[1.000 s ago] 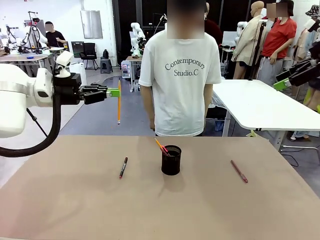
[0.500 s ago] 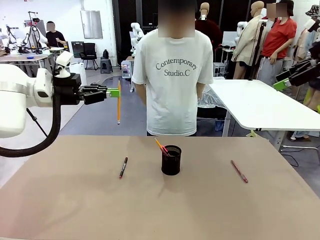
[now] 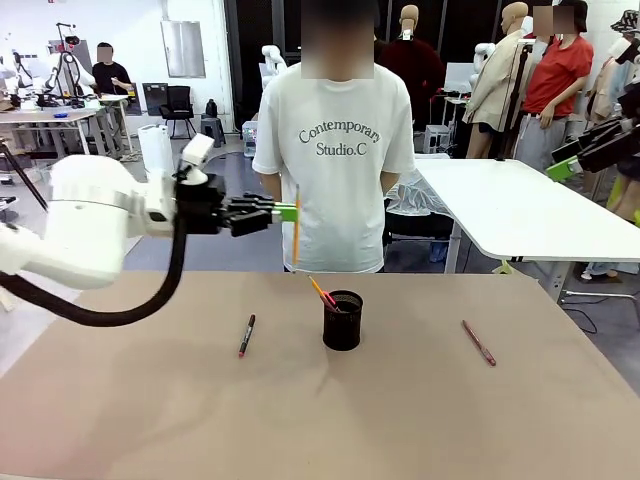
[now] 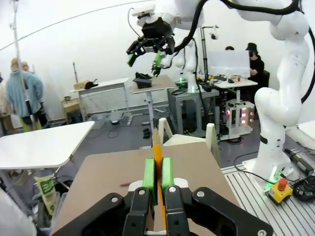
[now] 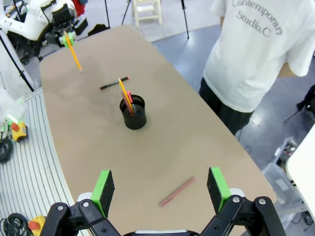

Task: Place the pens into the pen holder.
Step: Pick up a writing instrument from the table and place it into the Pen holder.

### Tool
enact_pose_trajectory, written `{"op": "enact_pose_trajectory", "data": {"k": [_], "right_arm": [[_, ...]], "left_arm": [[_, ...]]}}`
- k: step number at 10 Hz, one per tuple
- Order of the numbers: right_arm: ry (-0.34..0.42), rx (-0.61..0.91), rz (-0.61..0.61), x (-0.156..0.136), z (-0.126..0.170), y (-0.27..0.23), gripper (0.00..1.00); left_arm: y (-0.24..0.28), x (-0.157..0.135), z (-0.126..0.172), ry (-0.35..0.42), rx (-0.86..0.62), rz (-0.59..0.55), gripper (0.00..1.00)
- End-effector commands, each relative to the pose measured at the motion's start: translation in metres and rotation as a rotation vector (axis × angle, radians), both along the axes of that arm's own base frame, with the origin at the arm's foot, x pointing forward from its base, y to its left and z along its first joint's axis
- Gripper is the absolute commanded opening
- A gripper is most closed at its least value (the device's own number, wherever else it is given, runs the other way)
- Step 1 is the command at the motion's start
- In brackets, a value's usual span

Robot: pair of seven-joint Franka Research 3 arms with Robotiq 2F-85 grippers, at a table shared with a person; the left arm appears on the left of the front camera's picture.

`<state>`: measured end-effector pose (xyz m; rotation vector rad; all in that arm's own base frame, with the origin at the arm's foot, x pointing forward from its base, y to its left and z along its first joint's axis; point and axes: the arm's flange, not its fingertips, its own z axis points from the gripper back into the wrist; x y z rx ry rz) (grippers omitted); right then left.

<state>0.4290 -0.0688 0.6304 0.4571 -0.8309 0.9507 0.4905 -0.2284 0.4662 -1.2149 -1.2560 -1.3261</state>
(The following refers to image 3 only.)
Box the dark red pen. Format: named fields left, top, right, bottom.
left=460, top=319, right=497, bottom=367

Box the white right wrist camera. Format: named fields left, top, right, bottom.
left=607, top=37, right=640, bottom=64

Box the mannequin in dark red sweater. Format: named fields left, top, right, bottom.
left=377, top=4, right=446, bottom=131

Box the white air purifier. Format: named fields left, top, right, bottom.
left=138, top=124, right=174, bottom=177

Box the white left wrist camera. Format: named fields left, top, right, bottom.
left=179, top=133, right=216, bottom=184

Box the grey wall panel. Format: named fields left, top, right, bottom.
left=160, top=20, right=206, bottom=79

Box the grey plastic stool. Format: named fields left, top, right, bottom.
left=201, top=115, right=227, bottom=148

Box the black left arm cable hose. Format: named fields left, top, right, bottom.
left=0, top=219, right=189, bottom=329

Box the black tripod leg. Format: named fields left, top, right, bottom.
left=0, top=144, right=50, bottom=211

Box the white table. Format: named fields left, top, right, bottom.
left=414, top=158, right=640, bottom=301

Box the person in red shirt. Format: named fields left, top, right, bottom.
left=517, top=0, right=596, bottom=176

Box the light wooden desk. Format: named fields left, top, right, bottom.
left=0, top=108, right=101, bottom=157

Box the translucent plastic sheet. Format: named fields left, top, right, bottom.
left=384, top=169, right=454, bottom=217

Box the mannequin in beige jacket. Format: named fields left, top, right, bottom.
left=462, top=2, right=536, bottom=160

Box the black marker with red caps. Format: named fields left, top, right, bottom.
left=238, top=313, right=257, bottom=359

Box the white computer tower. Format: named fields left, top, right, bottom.
left=423, top=124, right=451, bottom=154

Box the black office chair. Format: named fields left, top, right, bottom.
left=159, top=85, right=199, bottom=140

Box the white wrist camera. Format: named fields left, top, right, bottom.
left=607, top=37, right=640, bottom=64
left=179, top=133, right=216, bottom=184

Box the person in black shirt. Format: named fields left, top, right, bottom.
left=92, top=42, right=135, bottom=99

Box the black and white robot stand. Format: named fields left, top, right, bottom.
left=47, top=22, right=96, bottom=107

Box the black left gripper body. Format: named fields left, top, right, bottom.
left=174, top=172, right=227, bottom=237

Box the yellow pencil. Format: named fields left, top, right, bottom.
left=307, top=275, right=337, bottom=309
left=292, top=183, right=302, bottom=267

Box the person in white T-shirt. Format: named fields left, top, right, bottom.
left=252, top=0, right=416, bottom=274

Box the black mesh pen holder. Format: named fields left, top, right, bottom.
left=322, top=289, right=364, bottom=351

